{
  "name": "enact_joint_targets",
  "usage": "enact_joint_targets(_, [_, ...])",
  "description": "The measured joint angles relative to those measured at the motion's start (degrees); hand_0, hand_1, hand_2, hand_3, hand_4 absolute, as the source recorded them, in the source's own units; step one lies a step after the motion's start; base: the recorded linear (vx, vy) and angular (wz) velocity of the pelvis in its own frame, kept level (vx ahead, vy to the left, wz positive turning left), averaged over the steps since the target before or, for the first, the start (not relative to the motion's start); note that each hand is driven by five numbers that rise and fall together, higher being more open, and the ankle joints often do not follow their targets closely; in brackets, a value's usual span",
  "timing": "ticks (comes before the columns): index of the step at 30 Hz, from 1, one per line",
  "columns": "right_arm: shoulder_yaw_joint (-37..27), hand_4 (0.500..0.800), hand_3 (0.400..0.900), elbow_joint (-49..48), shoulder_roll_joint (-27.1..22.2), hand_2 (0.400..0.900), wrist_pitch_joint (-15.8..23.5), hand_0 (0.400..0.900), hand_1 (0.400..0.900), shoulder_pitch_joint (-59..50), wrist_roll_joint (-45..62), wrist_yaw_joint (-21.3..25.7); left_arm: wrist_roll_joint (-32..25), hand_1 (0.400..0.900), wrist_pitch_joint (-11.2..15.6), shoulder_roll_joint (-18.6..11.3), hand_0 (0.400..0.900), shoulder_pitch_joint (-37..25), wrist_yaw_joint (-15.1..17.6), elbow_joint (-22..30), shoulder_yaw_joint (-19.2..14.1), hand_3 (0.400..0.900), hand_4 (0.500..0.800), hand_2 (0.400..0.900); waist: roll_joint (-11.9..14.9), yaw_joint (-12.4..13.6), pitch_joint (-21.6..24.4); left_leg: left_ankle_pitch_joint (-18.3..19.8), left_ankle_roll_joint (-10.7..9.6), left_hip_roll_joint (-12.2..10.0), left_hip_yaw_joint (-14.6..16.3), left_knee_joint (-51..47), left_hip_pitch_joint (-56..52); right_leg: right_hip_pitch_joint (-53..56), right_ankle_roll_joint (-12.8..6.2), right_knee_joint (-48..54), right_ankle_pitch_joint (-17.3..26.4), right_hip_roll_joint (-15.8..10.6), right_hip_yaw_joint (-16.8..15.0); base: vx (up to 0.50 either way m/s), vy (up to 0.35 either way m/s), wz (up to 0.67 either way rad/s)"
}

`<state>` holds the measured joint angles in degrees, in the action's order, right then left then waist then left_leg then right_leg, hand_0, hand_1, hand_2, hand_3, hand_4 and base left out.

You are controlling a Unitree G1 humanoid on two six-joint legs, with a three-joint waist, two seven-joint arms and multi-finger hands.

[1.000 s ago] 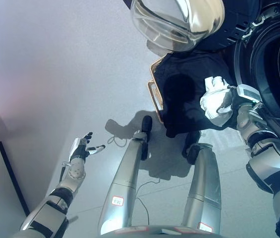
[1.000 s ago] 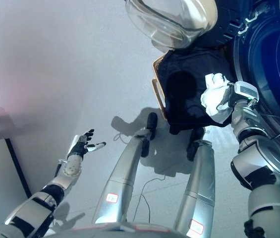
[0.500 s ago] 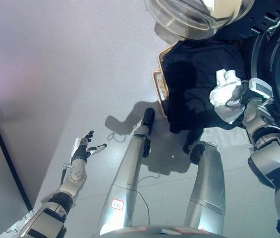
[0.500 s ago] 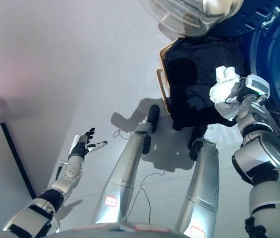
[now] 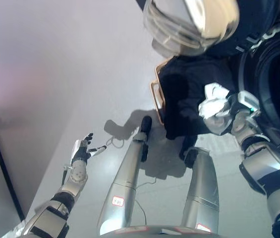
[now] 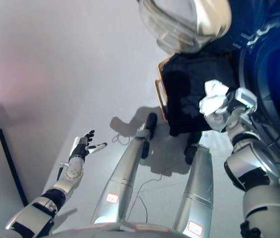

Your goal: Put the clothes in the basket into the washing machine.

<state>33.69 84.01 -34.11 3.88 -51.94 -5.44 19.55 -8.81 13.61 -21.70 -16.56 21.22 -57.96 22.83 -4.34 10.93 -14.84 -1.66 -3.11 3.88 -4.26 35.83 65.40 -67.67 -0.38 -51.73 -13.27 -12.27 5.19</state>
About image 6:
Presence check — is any round washing machine door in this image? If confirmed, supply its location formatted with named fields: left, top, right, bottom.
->
left=138, top=0, right=232, bottom=54

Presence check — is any grey robot torso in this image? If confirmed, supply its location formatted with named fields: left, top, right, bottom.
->
left=53, top=222, right=187, bottom=238

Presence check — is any black robot left foot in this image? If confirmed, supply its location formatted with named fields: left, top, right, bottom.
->
left=141, top=113, right=158, bottom=160

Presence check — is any brown laundry basket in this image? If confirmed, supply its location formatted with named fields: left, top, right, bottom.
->
left=153, top=56, right=170, bottom=122

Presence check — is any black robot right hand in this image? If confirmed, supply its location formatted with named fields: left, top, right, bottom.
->
left=209, top=87, right=258, bottom=134

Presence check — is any thin grey floor cable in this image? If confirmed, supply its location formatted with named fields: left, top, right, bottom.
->
left=112, top=133, right=163, bottom=224

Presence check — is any white cloth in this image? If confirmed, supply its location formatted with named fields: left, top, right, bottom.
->
left=199, top=79, right=232, bottom=120

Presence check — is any black clothes pile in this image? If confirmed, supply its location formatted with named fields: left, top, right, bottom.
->
left=163, top=52, right=237, bottom=137

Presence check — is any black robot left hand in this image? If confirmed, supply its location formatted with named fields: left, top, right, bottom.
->
left=68, top=129, right=108, bottom=160

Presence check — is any black robot right foot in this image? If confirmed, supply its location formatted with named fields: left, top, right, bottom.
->
left=184, top=131, right=203, bottom=165

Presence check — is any grey front-load washing machine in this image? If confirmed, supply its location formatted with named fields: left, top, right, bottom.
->
left=228, top=0, right=280, bottom=191

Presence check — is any black robot foot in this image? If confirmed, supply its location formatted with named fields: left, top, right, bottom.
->
left=184, top=131, right=203, bottom=165
left=141, top=113, right=158, bottom=160

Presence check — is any silver robot right leg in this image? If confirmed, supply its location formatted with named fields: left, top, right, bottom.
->
left=173, top=144, right=215, bottom=237

